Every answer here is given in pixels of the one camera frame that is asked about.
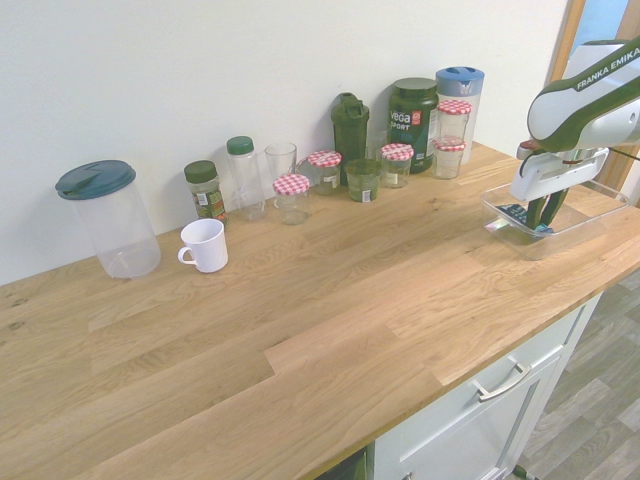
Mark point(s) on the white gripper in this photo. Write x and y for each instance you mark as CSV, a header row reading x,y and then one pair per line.
x,y
545,175

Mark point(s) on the blue protein bar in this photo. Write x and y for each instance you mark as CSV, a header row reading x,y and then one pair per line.
x,y
515,212

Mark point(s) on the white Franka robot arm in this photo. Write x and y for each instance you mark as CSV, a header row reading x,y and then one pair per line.
x,y
590,100

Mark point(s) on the clear plastic rectangular container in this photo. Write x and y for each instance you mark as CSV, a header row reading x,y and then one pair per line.
x,y
585,225

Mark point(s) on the dark green protein powder tub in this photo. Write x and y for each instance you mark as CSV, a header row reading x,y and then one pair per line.
x,y
412,125

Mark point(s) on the glass jar red checkered lid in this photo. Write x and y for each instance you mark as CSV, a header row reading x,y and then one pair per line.
x,y
448,162
454,122
396,167
325,175
292,200

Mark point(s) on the clear pitcher blue lid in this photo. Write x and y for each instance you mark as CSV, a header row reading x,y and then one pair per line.
x,y
475,125

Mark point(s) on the green pesto jar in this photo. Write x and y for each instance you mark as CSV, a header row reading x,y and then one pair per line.
x,y
362,182

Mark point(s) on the dark green shaker bottle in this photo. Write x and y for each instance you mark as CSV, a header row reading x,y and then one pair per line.
x,y
349,130

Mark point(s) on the white kitchen cabinet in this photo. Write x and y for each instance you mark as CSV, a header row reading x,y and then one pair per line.
x,y
450,440

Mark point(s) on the tall clear glass mug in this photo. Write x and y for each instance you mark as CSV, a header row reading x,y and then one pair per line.
x,y
280,160

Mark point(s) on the silver cabinet knob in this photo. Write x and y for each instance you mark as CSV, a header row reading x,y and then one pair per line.
x,y
407,476

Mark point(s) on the clear bottle green cap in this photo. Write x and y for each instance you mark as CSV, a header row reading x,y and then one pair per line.
x,y
245,185

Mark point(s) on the white mug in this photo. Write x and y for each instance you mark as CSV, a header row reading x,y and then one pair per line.
x,y
207,247

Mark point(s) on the spice jar dark green lid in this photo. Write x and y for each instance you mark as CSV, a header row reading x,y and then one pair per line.
x,y
202,192

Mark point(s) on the clear pitcher teal lid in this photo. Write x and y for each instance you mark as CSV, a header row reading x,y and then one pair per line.
x,y
120,230

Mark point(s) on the wooden door frame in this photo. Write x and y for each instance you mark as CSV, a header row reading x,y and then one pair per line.
x,y
567,30

